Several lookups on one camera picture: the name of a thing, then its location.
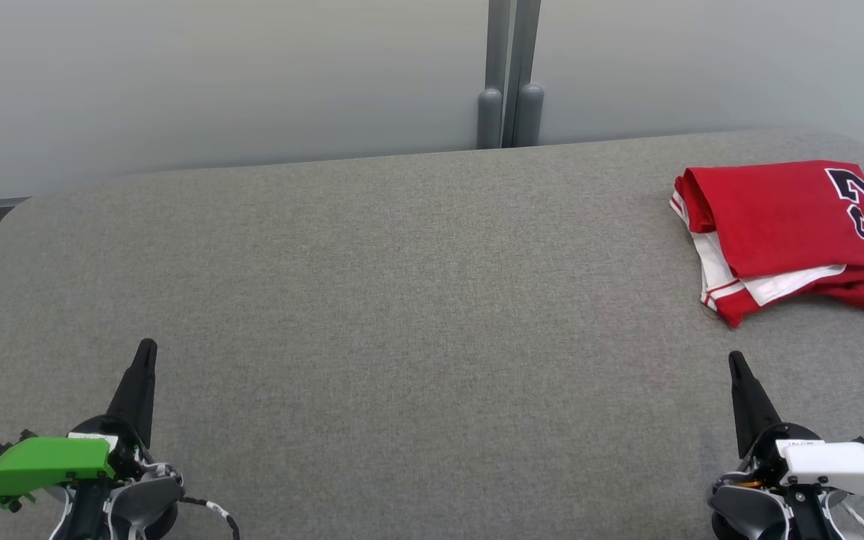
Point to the red and white basketball jersey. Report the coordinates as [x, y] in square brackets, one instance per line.
[769, 217]

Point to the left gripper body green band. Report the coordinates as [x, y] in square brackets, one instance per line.
[42, 465]

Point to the grey metal partition post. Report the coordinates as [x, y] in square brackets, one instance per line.
[511, 75]

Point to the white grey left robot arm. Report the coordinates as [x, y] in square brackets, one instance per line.
[139, 502]

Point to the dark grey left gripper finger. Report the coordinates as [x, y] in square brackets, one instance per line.
[136, 390]

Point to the grey fabric sofa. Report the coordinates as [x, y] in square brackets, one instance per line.
[402, 300]

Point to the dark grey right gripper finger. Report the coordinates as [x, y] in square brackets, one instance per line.
[751, 409]

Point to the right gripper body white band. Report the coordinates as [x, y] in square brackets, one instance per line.
[844, 465]

